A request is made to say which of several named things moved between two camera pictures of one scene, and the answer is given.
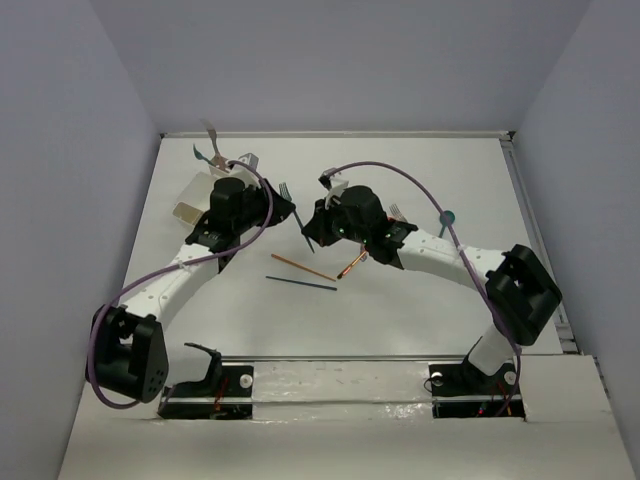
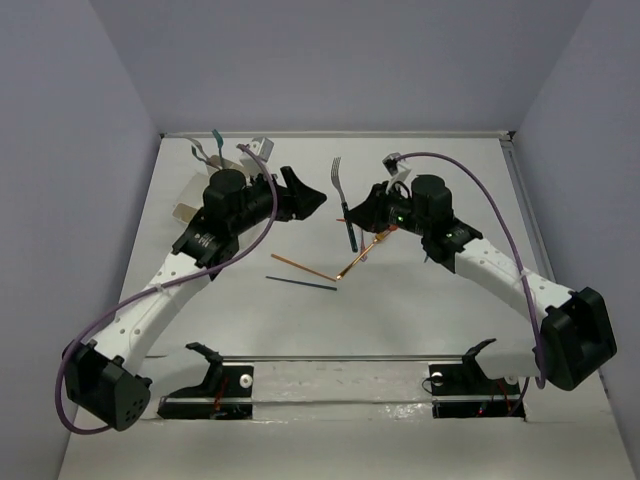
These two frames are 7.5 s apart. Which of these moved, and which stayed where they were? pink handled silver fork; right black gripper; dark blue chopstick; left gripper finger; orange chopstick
Moved: right black gripper; pink handled silver fork; left gripper finger
Stayed: orange chopstick; dark blue chopstick
